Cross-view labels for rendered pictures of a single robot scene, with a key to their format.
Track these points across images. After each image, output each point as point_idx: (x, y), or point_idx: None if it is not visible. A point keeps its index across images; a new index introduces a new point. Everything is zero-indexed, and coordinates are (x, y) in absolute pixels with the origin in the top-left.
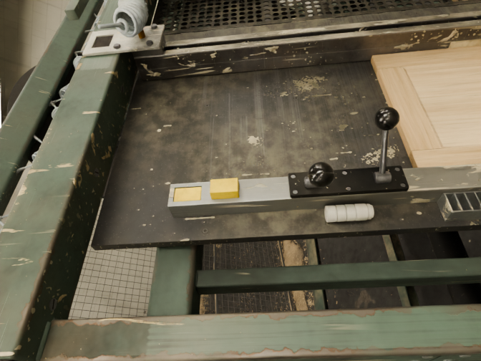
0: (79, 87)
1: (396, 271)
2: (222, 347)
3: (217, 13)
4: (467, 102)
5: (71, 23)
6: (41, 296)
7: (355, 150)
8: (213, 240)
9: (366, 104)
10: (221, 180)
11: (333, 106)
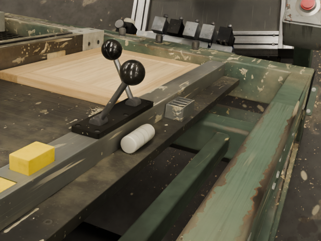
0: None
1: (194, 169)
2: (236, 222)
3: None
4: (101, 75)
5: None
6: None
7: (77, 117)
8: (69, 222)
9: (38, 96)
10: (22, 148)
11: (13, 104)
